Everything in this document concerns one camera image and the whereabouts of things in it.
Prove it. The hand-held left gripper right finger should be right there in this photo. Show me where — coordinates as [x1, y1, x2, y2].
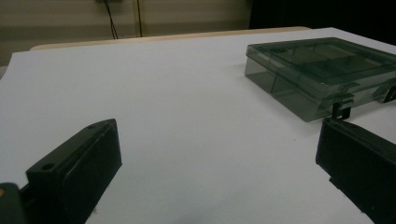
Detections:
[315, 117, 396, 224]

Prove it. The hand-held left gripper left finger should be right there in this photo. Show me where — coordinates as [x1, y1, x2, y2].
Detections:
[19, 118, 123, 224]

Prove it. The transparent grey compartment storage box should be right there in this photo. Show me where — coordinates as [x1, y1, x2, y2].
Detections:
[244, 36, 396, 123]

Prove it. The white table cover sheet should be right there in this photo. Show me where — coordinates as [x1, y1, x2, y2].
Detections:
[0, 27, 396, 224]

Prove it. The black curtain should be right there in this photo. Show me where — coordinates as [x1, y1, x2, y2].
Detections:
[248, 0, 396, 46]

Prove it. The light wooden table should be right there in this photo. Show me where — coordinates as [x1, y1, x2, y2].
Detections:
[30, 26, 312, 51]

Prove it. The black wall cable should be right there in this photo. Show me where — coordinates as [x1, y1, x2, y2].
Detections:
[103, 0, 120, 40]

